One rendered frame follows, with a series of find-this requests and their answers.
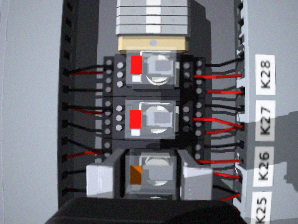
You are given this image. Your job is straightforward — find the grey relay with orange button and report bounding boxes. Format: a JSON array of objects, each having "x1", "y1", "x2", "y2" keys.
[{"x1": 125, "y1": 148, "x2": 177, "y2": 195}]

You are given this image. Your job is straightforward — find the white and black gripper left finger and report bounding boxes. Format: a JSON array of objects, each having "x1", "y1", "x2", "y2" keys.
[{"x1": 87, "y1": 148, "x2": 130, "y2": 199}]

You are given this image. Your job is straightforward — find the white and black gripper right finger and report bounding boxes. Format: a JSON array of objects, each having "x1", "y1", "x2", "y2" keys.
[{"x1": 174, "y1": 150, "x2": 213, "y2": 200}]

